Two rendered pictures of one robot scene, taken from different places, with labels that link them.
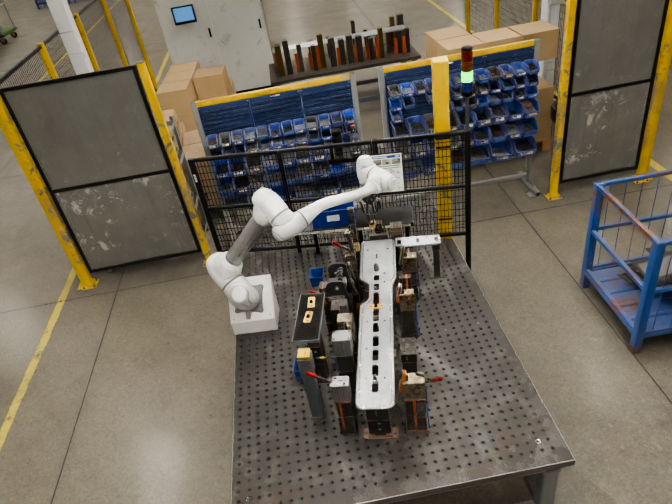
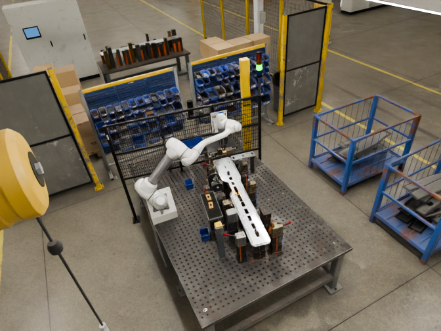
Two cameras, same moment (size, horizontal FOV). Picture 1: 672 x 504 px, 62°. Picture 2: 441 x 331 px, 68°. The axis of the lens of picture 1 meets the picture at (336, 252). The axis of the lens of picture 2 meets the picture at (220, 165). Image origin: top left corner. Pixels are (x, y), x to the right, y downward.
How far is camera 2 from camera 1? 96 cm
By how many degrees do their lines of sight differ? 18
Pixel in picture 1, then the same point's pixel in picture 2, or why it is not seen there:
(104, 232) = not seen: hidden behind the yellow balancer
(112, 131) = (31, 113)
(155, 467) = (115, 314)
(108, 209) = not seen: hidden behind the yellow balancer
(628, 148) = (312, 95)
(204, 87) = (63, 79)
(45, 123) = not seen: outside the picture
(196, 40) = (42, 48)
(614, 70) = (304, 57)
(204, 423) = (136, 281)
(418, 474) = (286, 272)
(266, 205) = (176, 147)
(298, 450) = (220, 277)
